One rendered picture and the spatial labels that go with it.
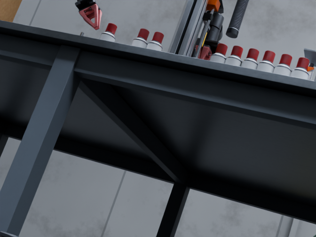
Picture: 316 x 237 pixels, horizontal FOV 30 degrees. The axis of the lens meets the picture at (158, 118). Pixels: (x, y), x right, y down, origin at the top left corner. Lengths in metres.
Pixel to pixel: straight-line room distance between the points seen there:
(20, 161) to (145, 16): 3.54
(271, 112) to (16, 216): 0.64
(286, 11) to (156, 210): 1.88
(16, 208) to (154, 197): 3.02
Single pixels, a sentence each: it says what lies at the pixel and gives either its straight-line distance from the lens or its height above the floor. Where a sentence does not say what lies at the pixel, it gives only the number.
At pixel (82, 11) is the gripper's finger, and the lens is 2.09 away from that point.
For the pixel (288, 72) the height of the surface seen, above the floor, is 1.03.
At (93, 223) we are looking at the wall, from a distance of 4.46.
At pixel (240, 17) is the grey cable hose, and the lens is 1.81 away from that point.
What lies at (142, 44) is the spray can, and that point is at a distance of 1.96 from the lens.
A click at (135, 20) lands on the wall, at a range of 4.90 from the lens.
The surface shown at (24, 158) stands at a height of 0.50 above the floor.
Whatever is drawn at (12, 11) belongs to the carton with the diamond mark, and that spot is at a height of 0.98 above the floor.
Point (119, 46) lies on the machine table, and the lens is 1.44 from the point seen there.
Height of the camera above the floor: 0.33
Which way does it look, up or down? 15 degrees up
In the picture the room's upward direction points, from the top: 20 degrees clockwise
